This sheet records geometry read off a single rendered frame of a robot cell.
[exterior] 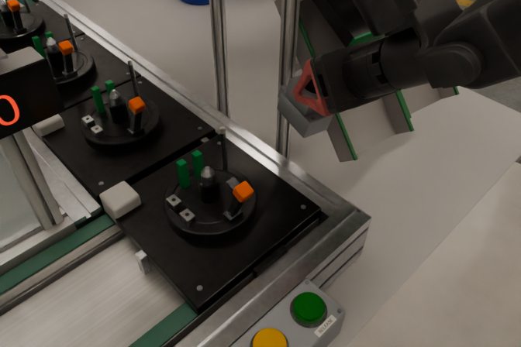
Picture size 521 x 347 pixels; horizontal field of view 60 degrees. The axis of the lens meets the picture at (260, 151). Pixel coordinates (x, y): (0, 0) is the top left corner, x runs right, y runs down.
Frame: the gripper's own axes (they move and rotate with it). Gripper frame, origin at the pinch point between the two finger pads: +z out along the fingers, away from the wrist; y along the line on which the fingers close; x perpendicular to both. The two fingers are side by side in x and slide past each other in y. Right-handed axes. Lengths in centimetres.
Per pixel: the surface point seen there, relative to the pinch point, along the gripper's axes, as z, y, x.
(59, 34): 68, 13, -31
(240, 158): 21.4, 1.7, 7.3
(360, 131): 9.8, -15.2, 8.9
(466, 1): 159, -298, -29
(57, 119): 41.5, 24.0, -8.8
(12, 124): 10.4, 33.5, -6.4
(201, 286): 9.7, 19.3, 20.0
